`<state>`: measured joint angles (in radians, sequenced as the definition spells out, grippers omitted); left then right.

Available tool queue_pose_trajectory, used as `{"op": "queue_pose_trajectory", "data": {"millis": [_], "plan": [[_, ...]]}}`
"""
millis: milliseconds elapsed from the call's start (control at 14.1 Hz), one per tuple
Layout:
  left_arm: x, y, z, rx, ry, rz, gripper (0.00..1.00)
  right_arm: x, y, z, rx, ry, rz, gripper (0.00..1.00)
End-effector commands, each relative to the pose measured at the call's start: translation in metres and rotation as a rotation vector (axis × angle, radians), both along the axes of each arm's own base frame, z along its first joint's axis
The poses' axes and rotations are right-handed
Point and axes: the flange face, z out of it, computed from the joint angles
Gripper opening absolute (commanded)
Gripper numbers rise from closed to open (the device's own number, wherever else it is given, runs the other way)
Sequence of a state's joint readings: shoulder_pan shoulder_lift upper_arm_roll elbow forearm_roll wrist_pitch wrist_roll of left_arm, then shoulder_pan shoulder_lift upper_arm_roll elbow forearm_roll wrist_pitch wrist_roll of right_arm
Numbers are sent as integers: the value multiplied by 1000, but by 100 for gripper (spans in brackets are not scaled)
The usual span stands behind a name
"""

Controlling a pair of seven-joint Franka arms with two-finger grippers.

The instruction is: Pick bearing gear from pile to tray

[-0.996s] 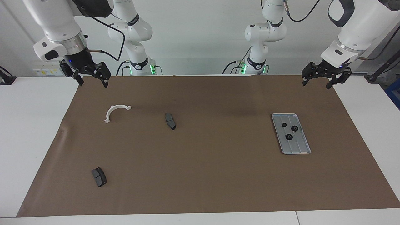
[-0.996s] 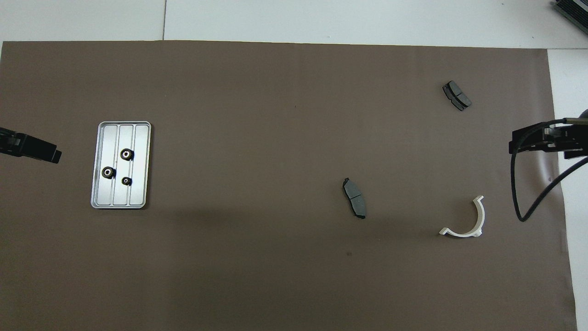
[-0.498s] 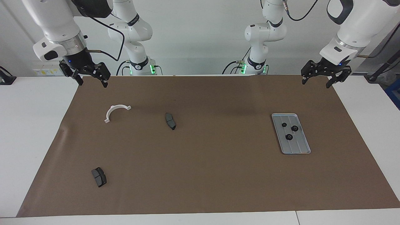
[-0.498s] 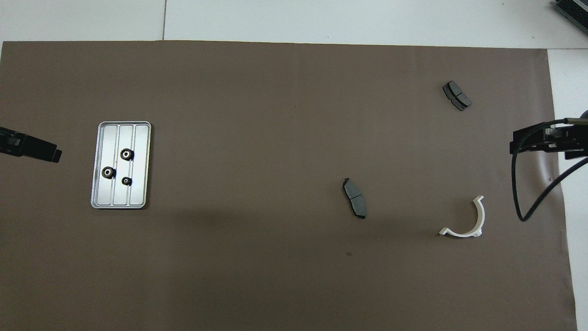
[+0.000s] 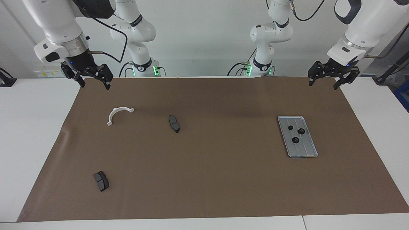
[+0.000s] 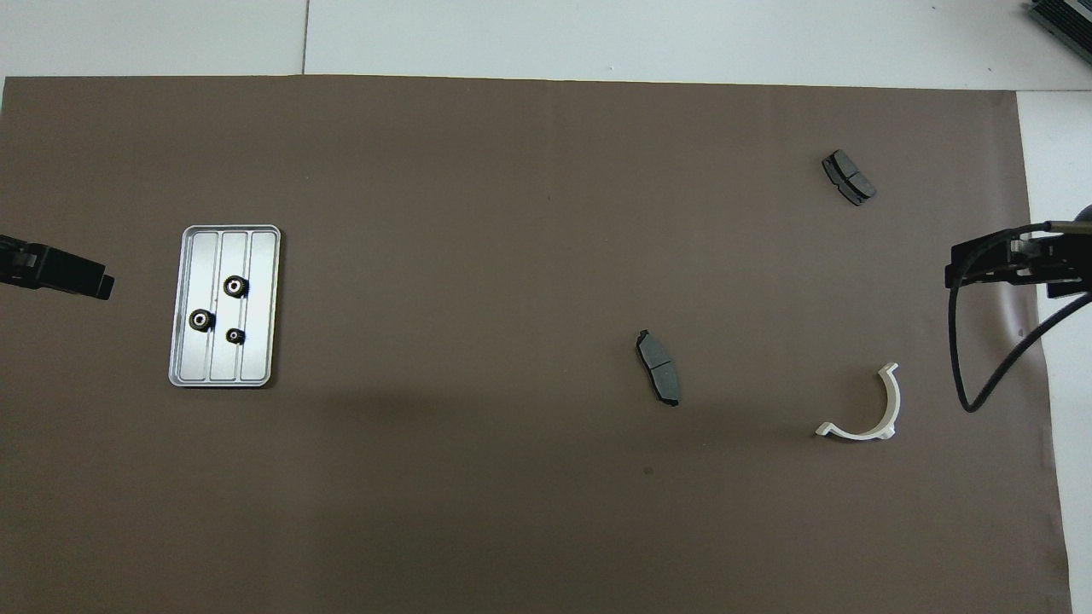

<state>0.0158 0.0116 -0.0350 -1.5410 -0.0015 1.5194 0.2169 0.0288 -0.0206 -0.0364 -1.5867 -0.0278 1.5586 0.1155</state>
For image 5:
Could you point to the long grey brake pad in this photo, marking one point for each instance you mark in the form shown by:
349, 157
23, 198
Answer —
174, 124

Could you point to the black stand pole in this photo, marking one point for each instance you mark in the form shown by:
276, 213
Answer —
388, 72

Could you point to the short grey brake pad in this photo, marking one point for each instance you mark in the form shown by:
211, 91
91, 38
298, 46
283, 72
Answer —
101, 181

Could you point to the white curved plastic bracket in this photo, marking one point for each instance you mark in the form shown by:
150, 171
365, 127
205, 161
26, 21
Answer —
111, 113

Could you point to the blue crate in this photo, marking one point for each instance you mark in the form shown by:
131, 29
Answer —
403, 95

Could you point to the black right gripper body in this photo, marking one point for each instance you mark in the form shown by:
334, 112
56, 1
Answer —
83, 65

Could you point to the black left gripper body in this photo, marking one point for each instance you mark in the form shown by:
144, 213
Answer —
335, 70

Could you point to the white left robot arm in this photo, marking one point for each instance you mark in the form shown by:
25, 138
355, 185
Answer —
361, 25

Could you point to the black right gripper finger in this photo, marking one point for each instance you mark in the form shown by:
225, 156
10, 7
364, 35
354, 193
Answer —
81, 82
107, 85

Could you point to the large black bearing gear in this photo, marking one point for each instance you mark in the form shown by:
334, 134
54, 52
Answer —
301, 131
296, 140

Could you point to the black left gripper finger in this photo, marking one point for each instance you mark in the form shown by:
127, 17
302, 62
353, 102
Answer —
311, 81
338, 84

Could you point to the brown table mat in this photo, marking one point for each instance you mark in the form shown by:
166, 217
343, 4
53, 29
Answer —
223, 179

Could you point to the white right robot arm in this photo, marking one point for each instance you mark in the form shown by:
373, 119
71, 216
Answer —
54, 22

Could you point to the silver metal tray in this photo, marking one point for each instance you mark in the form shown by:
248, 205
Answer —
305, 150

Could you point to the black clamp mount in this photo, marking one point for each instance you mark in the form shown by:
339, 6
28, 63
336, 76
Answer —
6, 81

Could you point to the white wall socket box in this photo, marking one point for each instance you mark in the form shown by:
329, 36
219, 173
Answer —
41, 74

